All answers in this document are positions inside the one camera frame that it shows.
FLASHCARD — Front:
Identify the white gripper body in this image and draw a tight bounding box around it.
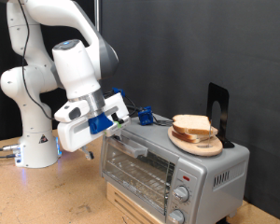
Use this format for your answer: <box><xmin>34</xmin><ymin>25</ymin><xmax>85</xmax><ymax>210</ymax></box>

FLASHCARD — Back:
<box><xmin>57</xmin><ymin>92</ymin><xmax>131</xmax><ymax>153</ymax></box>

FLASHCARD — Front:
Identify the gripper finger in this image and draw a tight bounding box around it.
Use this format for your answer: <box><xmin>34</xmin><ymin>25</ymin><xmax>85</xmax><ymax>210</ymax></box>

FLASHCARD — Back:
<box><xmin>81</xmin><ymin>145</ymin><xmax>95</xmax><ymax>161</ymax></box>

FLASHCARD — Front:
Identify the glass oven door with handle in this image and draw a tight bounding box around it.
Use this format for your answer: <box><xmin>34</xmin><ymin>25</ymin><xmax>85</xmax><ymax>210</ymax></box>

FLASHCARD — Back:
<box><xmin>101</xmin><ymin>130</ymin><xmax>175</xmax><ymax>217</ymax></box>

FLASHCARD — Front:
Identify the spatula with blue grip block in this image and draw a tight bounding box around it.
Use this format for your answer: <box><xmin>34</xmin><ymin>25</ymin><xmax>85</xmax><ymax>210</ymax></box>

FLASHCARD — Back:
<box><xmin>127</xmin><ymin>105</ymin><xmax>175</xmax><ymax>127</ymax></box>

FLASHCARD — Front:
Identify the silver oven knob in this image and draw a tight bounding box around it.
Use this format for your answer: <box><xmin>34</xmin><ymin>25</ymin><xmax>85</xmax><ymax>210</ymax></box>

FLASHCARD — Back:
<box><xmin>172</xmin><ymin>185</ymin><xmax>190</xmax><ymax>203</ymax></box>
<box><xmin>168</xmin><ymin>208</ymin><xmax>186</xmax><ymax>224</ymax></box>

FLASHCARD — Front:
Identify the silver toaster oven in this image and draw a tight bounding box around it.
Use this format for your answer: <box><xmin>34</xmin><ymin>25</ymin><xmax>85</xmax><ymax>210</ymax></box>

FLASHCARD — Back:
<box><xmin>99</xmin><ymin>113</ymin><xmax>250</xmax><ymax>224</ymax></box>

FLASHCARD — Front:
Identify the round wooden board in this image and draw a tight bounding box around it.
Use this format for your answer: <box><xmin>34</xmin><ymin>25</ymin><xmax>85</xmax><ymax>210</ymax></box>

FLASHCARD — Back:
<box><xmin>167</xmin><ymin>125</ymin><xmax>224</xmax><ymax>158</ymax></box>

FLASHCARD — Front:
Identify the vertical metal pole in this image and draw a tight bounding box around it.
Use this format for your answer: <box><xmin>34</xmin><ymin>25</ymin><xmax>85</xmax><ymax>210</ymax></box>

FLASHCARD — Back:
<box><xmin>94</xmin><ymin>0</ymin><xmax>102</xmax><ymax>34</ymax></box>

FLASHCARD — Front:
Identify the black metal bookend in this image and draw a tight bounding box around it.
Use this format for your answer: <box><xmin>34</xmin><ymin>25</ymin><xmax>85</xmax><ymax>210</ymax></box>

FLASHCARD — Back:
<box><xmin>205</xmin><ymin>82</ymin><xmax>236</xmax><ymax>149</ymax></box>

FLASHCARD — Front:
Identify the wire oven rack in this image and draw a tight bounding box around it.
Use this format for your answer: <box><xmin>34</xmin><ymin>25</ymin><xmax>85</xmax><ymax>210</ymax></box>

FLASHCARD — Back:
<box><xmin>104</xmin><ymin>152</ymin><xmax>174</xmax><ymax>203</ymax></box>

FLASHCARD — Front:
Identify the base cable with metal connector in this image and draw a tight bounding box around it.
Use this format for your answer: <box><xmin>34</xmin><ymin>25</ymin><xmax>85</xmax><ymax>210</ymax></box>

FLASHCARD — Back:
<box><xmin>0</xmin><ymin>143</ymin><xmax>21</xmax><ymax>152</ymax></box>

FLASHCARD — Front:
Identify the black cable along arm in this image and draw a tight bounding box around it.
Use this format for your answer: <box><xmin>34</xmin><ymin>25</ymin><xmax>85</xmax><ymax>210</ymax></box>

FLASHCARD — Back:
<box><xmin>18</xmin><ymin>0</ymin><xmax>139</xmax><ymax>121</ymax></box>

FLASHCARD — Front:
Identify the thin metal wire pin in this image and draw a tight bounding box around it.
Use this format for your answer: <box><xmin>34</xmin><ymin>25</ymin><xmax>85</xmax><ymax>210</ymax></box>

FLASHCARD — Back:
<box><xmin>197</xmin><ymin>119</ymin><xmax>215</xmax><ymax>148</ymax></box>

